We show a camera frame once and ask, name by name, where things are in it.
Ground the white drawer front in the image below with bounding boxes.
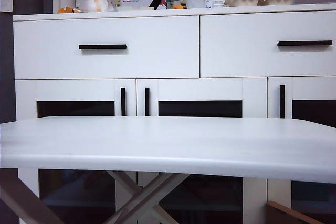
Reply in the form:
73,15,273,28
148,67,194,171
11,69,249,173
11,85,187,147
199,10,336,78
13,15,201,80

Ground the white glass-panel cabinet door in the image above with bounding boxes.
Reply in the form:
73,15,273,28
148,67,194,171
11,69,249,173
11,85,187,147
15,79,137,224
267,76,336,224
136,77,267,224

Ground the white wooden table leg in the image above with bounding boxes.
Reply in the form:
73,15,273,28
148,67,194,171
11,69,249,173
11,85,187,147
104,173,192,224
107,170,174,224
0,168,63,224

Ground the white box with red print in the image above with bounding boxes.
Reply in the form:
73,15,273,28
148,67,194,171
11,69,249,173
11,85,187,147
119,0,170,10

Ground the white sideboard cabinet body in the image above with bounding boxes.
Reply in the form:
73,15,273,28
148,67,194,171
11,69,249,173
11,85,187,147
12,3,336,224

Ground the small orange object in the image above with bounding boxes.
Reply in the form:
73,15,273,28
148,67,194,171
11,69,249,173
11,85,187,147
57,6,85,14

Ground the brown wooden board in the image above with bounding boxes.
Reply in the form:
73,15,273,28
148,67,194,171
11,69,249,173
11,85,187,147
265,200,326,224

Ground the black vertical door handle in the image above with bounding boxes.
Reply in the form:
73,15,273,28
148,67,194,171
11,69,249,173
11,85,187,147
279,84,286,119
120,87,127,116
144,87,151,116

